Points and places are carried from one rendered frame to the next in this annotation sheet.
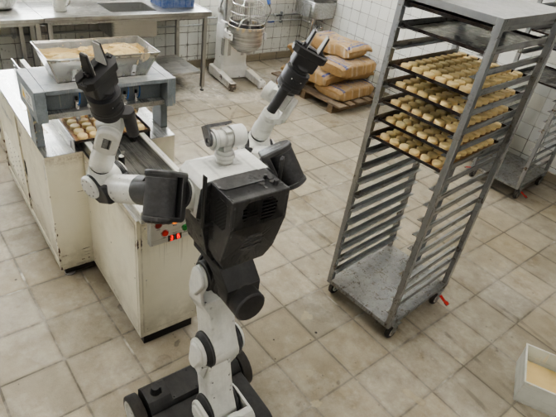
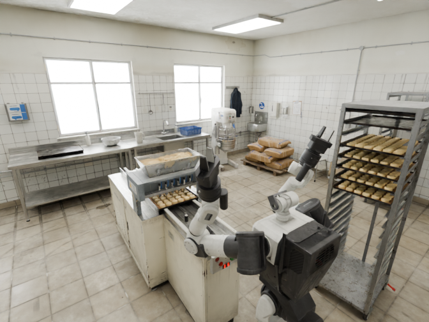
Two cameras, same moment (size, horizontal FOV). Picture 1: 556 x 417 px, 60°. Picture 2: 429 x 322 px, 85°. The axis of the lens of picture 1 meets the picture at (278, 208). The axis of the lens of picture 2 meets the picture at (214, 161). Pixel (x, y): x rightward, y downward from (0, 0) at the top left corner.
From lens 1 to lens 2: 0.56 m
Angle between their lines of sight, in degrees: 16
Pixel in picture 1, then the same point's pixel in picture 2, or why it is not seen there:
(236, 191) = (306, 243)
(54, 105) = (147, 190)
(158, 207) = (251, 261)
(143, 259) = (207, 282)
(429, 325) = (389, 307)
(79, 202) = (160, 245)
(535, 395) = not seen: outside the picture
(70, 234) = (155, 265)
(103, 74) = (213, 168)
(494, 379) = not seen: outside the picture
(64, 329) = not seen: outside the picture
